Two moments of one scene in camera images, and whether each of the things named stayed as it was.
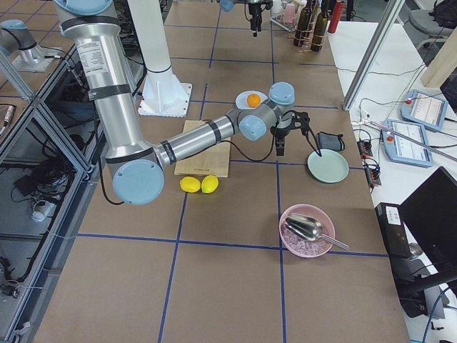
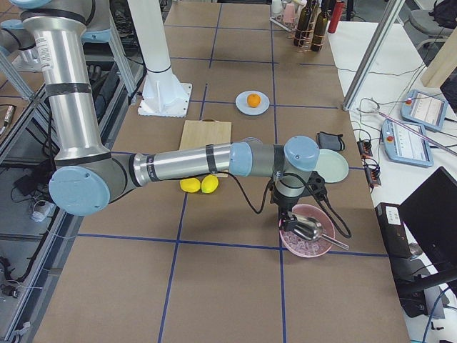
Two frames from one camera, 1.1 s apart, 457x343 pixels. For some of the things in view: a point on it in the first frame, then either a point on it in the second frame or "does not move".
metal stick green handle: x=414 y=141 → x=423 y=133
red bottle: x=335 y=16 does not move
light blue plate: x=241 y=99 does not move
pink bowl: x=300 y=246 does not move
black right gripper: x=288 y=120 → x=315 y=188
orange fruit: x=253 y=100 does not move
